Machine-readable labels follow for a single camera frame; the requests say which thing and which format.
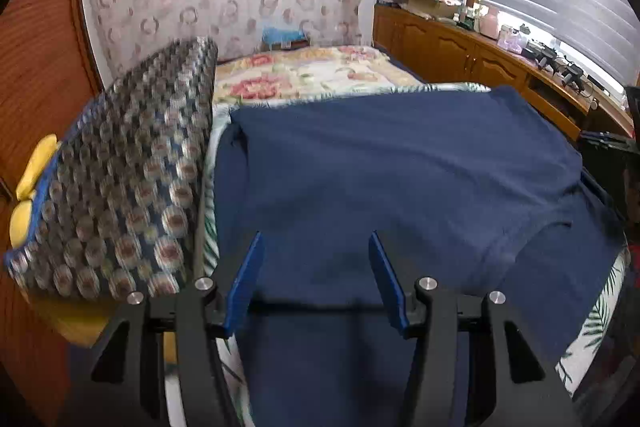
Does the pink bottle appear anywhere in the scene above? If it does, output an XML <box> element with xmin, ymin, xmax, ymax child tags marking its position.
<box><xmin>478</xmin><ymin>5</ymin><xmax>501</xmax><ymax>40</ymax></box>

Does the yellow plush toy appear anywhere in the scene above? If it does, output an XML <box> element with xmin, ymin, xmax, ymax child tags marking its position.
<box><xmin>10</xmin><ymin>134</ymin><xmax>59</xmax><ymax>249</ymax></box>

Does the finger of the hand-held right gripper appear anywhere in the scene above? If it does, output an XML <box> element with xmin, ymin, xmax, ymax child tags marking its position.
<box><xmin>580</xmin><ymin>172</ymin><xmax>623</xmax><ymax>220</ymax></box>
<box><xmin>578</xmin><ymin>131</ymin><xmax>632</xmax><ymax>154</ymax></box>

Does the palm-leaf bed sheet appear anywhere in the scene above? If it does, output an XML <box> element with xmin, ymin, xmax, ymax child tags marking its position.
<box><xmin>165</xmin><ymin>82</ymin><xmax>632</xmax><ymax>427</ymax></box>

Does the black device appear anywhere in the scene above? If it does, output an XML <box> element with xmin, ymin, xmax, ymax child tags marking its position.
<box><xmin>532</xmin><ymin>44</ymin><xmax>564</xmax><ymax>74</ymax></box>
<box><xmin>562</xmin><ymin>64</ymin><xmax>594</xmax><ymax>96</ymax></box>

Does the blue cloth bundle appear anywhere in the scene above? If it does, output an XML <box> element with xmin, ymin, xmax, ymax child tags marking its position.
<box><xmin>262</xmin><ymin>26</ymin><xmax>310</xmax><ymax>52</ymax></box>

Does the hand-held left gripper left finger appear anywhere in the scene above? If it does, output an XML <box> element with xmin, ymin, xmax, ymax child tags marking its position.
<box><xmin>90</xmin><ymin>231</ymin><xmax>266</xmax><ymax>427</ymax></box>

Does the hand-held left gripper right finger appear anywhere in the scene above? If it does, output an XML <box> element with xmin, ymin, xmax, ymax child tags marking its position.
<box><xmin>367</xmin><ymin>231</ymin><xmax>583</xmax><ymax>427</ymax></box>

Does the circle-patterned pillow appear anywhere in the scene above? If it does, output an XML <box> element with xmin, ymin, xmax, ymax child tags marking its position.
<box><xmin>4</xmin><ymin>36</ymin><xmax>220</xmax><ymax>304</ymax></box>

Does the wooden sideboard cabinet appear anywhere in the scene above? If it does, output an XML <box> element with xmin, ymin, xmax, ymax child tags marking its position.
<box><xmin>372</xmin><ymin>2</ymin><xmax>637</xmax><ymax>144</ymax></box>

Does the floral blanket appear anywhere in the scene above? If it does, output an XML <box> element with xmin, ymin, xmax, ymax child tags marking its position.
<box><xmin>212</xmin><ymin>44</ymin><xmax>432</xmax><ymax>108</ymax></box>

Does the navy printed t-shirt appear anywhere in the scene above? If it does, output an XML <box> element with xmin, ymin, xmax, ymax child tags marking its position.
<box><xmin>212</xmin><ymin>84</ymin><xmax>627</xmax><ymax>427</ymax></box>

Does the wooden louvered wardrobe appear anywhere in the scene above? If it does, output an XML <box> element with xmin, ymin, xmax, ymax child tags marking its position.
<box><xmin>0</xmin><ymin>0</ymin><xmax>107</xmax><ymax>427</ymax></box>

